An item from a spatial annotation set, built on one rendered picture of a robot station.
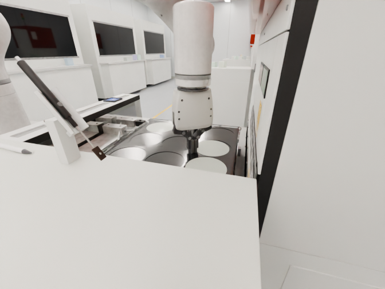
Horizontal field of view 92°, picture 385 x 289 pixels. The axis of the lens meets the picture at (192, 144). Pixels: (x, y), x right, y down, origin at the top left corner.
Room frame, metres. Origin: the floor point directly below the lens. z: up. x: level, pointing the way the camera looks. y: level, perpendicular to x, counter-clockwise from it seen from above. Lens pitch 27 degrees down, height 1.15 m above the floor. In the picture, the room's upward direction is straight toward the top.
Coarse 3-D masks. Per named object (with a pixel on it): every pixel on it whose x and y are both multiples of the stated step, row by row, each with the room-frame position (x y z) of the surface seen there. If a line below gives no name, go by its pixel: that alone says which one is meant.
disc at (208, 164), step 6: (192, 162) 0.40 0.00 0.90; (198, 162) 0.40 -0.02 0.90; (204, 162) 0.40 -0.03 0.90; (210, 162) 0.40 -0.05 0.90; (216, 162) 0.40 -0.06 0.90; (222, 162) 0.40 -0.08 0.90; (192, 168) 0.37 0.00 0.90; (198, 168) 0.37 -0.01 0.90; (204, 168) 0.37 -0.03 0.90; (210, 168) 0.37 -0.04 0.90; (216, 168) 0.37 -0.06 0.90; (222, 168) 0.37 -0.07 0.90
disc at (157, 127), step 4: (152, 124) 0.66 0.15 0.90; (156, 124) 0.66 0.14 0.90; (160, 124) 0.66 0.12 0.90; (164, 124) 0.66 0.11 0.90; (168, 124) 0.66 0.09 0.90; (172, 124) 0.66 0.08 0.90; (148, 128) 0.62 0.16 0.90; (152, 128) 0.62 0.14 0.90; (156, 128) 0.62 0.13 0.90; (160, 128) 0.62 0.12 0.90; (164, 128) 0.62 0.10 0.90; (168, 128) 0.62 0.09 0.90; (172, 128) 0.62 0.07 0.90
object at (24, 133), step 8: (120, 96) 0.87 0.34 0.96; (128, 96) 0.87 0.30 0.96; (96, 104) 0.73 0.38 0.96; (104, 104) 0.74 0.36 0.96; (112, 104) 0.73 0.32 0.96; (80, 112) 0.64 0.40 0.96; (88, 112) 0.62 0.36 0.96; (24, 128) 0.47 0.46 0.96; (32, 128) 0.48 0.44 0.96; (40, 128) 0.48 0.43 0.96; (0, 136) 0.42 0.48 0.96; (8, 136) 0.42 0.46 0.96; (16, 136) 0.43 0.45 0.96; (24, 136) 0.42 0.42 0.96; (32, 136) 0.42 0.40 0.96
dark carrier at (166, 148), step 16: (144, 128) 0.62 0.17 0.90; (224, 128) 0.63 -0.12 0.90; (128, 144) 0.50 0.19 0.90; (144, 144) 0.50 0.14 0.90; (160, 144) 0.50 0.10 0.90; (176, 144) 0.50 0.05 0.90; (144, 160) 0.41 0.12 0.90; (160, 160) 0.41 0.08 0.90; (176, 160) 0.41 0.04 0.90; (224, 160) 0.41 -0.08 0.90
